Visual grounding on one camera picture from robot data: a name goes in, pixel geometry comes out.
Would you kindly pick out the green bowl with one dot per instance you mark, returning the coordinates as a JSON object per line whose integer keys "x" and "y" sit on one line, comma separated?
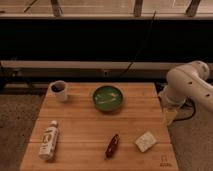
{"x": 107, "y": 98}

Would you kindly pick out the wall power outlet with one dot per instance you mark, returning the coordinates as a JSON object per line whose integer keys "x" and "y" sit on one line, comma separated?
{"x": 106, "y": 73}

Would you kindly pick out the white sponge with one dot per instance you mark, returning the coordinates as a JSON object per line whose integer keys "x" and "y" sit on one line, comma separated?
{"x": 145, "y": 141}

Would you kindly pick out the white plastic bottle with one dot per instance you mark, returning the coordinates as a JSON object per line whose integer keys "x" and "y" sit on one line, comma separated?
{"x": 48, "y": 145}

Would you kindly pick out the white cup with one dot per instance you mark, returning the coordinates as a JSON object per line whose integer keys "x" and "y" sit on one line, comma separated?
{"x": 59, "y": 89}

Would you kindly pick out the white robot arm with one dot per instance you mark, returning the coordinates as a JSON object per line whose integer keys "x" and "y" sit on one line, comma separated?
{"x": 186, "y": 81}

